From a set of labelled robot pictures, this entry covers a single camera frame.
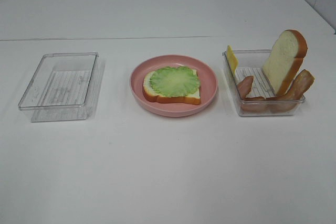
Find toy bread slice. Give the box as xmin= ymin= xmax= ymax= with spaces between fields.
xmin=262 ymin=29 xmax=308 ymax=97
xmin=143 ymin=69 xmax=201 ymax=105

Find green toy lettuce leaf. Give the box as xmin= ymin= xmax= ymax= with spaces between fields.
xmin=149 ymin=66 xmax=201 ymax=97

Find yellow toy cheese slice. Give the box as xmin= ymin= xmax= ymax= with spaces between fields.
xmin=226 ymin=45 xmax=238 ymax=76

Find short toy bacon strip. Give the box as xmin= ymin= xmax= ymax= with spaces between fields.
xmin=237 ymin=76 xmax=267 ymax=113

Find long toy bacon strip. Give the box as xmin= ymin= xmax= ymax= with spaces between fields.
xmin=266 ymin=69 xmax=314 ymax=113

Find pink plate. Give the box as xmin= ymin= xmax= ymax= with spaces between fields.
xmin=130 ymin=55 xmax=218 ymax=118

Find clear plastic tray right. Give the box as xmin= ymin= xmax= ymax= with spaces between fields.
xmin=223 ymin=49 xmax=306 ymax=116

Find clear plastic tray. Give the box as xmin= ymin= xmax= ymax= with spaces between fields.
xmin=223 ymin=49 xmax=306 ymax=116
xmin=18 ymin=52 xmax=105 ymax=122

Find clear plastic tray left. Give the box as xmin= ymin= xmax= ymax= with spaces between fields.
xmin=18 ymin=52 xmax=105 ymax=122

